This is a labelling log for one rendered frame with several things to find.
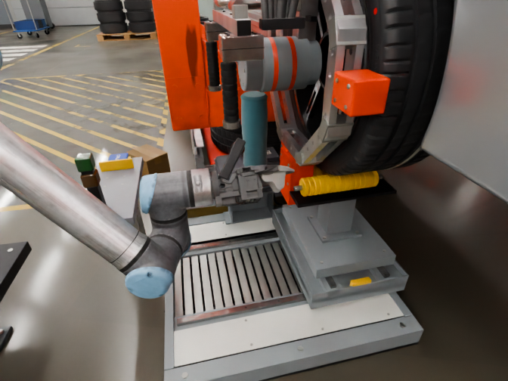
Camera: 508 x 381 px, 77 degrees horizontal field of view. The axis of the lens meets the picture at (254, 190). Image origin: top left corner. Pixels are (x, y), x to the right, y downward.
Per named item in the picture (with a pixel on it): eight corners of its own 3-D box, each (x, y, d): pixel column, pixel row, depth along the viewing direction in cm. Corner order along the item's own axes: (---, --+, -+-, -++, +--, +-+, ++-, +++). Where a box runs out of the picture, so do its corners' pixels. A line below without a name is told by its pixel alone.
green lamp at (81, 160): (94, 171, 87) (89, 158, 85) (78, 173, 86) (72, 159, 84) (96, 164, 90) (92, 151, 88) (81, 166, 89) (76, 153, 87)
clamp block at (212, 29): (236, 39, 97) (236, 20, 94) (206, 41, 96) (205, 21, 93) (233, 37, 101) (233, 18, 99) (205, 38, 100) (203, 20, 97)
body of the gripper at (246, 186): (260, 202, 83) (214, 209, 81) (255, 171, 85) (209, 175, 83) (266, 196, 76) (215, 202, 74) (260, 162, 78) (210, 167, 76)
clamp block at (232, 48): (264, 60, 69) (264, 32, 66) (222, 63, 68) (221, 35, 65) (258, 56, 73) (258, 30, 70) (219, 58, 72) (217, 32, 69)
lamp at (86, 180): (98, 187, 90) (94, 174, 87) (83, 189, 89) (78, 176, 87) (101, 180, 93) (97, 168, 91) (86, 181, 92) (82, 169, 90)
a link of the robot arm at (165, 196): (145, 202, 82) (137, 168, 77) (194, 196, 84) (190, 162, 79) (142, 224, 74) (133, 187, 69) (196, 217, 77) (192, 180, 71)
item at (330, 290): (403, 292, 117) (410, 273, 112) (310, 311, 111) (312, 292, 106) (342, 213, 159) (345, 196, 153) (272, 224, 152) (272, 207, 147)
